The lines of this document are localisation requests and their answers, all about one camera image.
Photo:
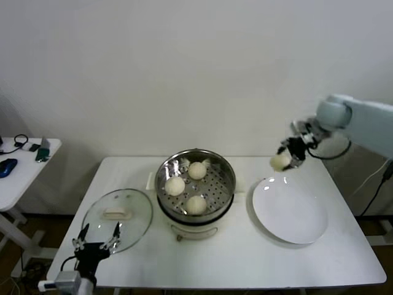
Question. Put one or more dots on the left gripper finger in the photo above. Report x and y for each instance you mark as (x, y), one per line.
(80, 238)
(113, 238)

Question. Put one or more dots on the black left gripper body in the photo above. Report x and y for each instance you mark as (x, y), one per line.
(90, 255)

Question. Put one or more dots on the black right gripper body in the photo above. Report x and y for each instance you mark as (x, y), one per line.
(298, 149)

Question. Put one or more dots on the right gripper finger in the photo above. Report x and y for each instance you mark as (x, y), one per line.
(299, 163)
(287, 144)

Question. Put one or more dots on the white steamed baozi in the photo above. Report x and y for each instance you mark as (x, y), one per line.
(197, 170)
(196, 205)
(175, 186)
(279, 163)

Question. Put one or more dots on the glass pot lid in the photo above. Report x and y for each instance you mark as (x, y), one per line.
(138, 209)

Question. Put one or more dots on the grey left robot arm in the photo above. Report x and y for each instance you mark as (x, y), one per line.
(86, 285)

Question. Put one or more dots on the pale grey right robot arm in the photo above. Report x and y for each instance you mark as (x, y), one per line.
(368, 123)

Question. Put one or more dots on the stainless steel steamer basket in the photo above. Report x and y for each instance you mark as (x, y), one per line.
(221, 172)

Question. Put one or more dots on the white round plate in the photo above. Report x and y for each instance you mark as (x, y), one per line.
(288, 212)

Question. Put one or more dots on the white side table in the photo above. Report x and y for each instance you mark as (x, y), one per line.
(18, 187)

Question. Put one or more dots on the white electric cooker pot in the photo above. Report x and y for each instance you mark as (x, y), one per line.
(196, 229)

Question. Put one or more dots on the green flat object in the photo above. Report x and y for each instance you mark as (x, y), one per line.
(43, 153)

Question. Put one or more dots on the small black phone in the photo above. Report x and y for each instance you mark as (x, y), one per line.
(35, 147)

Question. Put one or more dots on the grey pointed card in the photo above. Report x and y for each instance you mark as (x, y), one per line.
(46, 143)

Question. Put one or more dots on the blue computer mouse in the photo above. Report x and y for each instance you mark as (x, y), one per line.
(7, 167)

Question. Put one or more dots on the small white adapter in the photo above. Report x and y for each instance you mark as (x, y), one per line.
(28, 146)

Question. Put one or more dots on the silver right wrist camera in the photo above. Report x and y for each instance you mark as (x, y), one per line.
(310, 129)

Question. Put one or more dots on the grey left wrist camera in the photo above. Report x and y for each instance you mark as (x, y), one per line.
(67, 280)

